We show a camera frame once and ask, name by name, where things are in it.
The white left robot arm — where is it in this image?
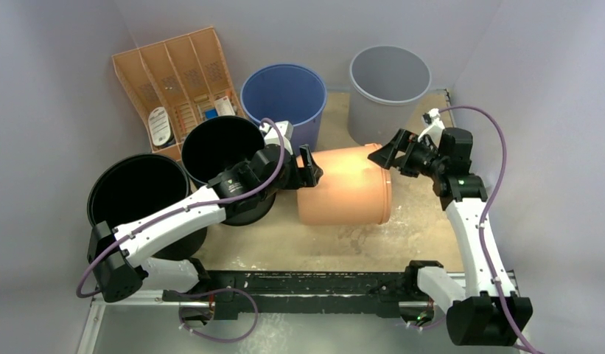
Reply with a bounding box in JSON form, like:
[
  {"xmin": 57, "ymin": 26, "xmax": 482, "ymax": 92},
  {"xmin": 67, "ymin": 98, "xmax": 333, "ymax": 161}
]
[{"xmin": 86, "ymin": 144, "xmax": 324, "ymax": 302}]

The large black plastic bucket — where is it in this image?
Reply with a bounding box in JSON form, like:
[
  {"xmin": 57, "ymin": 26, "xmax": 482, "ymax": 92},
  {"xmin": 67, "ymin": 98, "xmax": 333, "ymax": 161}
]
[{"xmin": 86, "ymin": 153, "xmax": 209, "ymax": 261}]

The orange slotted organizer rack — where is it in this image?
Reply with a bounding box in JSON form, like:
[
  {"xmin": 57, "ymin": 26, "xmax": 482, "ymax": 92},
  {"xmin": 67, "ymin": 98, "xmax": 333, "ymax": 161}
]
[{"xmin": 111, "ymin": 27, "xmax": 246, "ymax": 161}]

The small blue box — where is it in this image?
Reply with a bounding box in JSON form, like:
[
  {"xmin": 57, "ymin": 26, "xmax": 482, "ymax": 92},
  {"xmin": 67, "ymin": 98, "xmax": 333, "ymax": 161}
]
[{"xmin": 204, "ymin": 108, "xmax": 218, "ymax": 120}]

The grey plastic bucket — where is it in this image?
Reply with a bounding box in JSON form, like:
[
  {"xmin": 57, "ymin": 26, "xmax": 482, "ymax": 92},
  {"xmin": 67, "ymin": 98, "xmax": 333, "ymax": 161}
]
[{"xmin": 347, "ymin": 45, "xmax": 432, "ymax": 145}]

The small black plastic bucket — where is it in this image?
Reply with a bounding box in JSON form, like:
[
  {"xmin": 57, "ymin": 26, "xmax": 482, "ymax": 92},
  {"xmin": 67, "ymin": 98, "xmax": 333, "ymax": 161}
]
[{"xmin": 181, "ymin": 116, "xmax": 285, "ymax": 226}]

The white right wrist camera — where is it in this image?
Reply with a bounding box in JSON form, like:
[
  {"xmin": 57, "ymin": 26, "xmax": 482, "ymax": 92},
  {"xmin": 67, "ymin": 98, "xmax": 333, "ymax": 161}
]
[{"xmin": 418, "ymin": 108, "xmax": 445, "ymax": 142}]

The white oval label tin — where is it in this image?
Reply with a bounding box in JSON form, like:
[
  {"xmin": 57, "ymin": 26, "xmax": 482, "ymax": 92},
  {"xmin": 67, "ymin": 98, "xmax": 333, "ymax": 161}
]
[{"xmin": 147, "ymin": 106, "xmax": 174, "ymax": 148}]

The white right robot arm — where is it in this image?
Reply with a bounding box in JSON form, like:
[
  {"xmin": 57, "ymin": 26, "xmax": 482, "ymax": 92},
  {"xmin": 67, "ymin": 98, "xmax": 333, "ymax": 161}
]
[{"xmin": 368, "ymin": 128, "xmax": 533, "ymax": 347}]

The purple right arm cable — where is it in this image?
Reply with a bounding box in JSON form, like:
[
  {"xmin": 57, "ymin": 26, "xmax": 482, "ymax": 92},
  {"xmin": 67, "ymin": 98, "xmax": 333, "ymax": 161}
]
[{"xmin": 441, "ymin": 105, "xmax": 542, "ymax": 354}]

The blue plastic bucket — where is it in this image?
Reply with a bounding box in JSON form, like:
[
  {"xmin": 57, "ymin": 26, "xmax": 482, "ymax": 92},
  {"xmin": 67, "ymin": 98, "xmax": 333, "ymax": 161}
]
[{"xmin": 240, "ymin": 63, "xmax": 328, "ymax": 151}]

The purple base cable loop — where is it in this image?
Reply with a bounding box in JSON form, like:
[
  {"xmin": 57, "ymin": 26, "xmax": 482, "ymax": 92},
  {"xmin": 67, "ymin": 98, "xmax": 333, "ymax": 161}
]
[{"xmin": 177, "ymin": 287, "xmax": 259, "ymax": 344}]

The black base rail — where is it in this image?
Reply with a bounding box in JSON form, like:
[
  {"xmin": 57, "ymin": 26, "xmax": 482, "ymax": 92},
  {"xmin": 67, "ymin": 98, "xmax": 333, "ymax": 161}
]
[{"xmin": 162, "ymin": 271, "xmax": 434, "ymax": 323}]

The white red card packet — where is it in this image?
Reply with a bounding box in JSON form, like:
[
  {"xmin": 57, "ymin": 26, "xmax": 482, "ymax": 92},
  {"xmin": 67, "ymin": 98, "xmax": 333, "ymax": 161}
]
[{"xmin": 214, "ymin": 96, "xmax": 236, "ymax": 117}]

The orange plastic bucket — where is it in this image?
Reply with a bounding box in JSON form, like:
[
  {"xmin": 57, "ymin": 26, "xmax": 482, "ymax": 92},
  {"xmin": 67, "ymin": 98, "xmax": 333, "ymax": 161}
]
[{"xmin": 297, "ymin": 143, "xmax": 392, "ymax": 226}]

